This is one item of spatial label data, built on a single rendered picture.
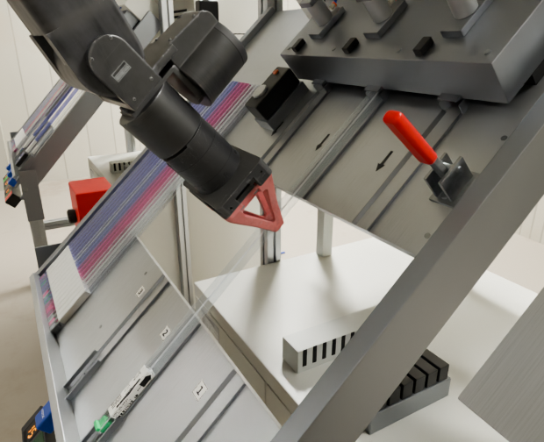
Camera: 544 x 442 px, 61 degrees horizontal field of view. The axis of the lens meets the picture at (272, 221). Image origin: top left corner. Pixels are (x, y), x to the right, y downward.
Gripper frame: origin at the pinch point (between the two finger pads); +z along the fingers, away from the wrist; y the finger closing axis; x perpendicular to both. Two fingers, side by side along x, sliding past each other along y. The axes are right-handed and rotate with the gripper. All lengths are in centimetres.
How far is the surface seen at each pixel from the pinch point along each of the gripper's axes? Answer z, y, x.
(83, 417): 0.4, 4.8, 31.6
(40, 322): -1.8, 28.2, 33.2
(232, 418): 0.5, -13.5, 16.6
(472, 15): -5.9, -12.1, -24.7
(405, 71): -3.5, -6.5, -19.8
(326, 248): 51, 45, -9
